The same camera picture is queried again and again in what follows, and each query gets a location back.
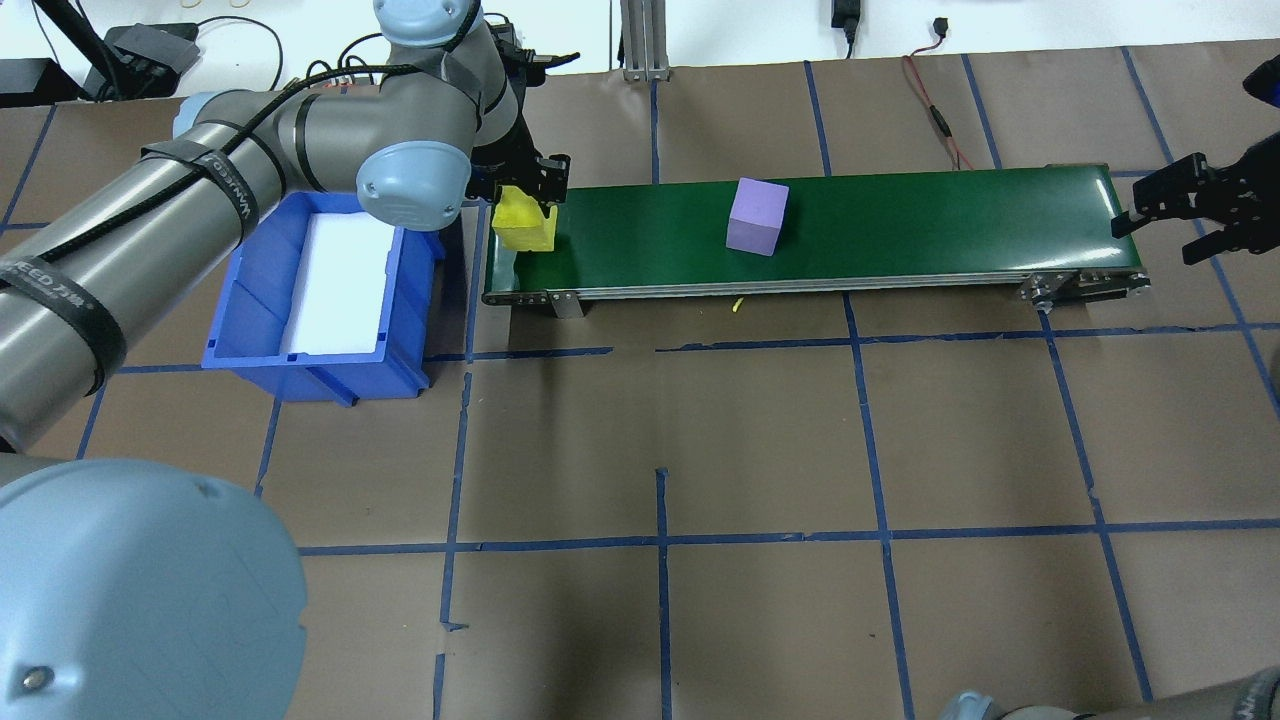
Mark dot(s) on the yellow foam block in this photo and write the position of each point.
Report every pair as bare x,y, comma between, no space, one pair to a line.
520,228

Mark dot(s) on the purple foam block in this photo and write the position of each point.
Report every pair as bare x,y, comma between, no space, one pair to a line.
755,215

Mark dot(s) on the white foam bin liner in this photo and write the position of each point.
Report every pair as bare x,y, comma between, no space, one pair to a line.
340,290

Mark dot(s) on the green belt conveyor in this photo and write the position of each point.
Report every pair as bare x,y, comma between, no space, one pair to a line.
920,230

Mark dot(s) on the blue plastic storage bin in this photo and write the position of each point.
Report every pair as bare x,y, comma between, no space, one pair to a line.
250,330

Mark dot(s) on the black power adapter brick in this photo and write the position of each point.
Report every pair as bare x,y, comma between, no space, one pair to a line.
846,15

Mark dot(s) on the black flat box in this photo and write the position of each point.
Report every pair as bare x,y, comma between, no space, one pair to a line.
35,80

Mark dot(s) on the aluminium profile post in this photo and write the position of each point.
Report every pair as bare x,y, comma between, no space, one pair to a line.
645,40

